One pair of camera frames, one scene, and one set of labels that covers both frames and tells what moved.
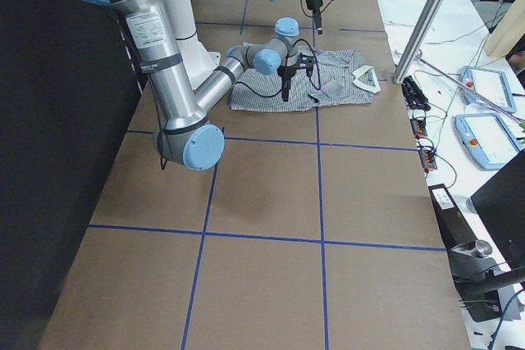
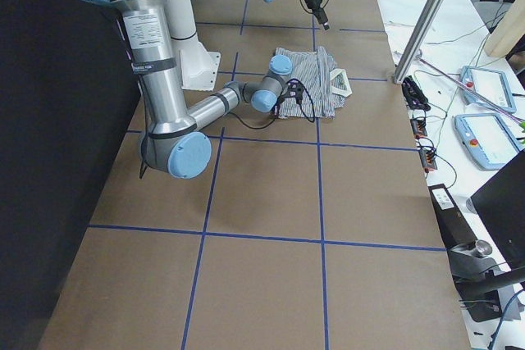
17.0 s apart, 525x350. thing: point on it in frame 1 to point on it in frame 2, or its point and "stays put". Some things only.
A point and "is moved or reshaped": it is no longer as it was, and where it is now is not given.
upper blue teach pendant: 490,84 stays put
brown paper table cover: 318,228 stays put
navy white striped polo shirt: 340,78 is moved or reshaped
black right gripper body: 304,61 to 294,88
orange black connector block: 428,155 stays put
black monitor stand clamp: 476,281 stays put
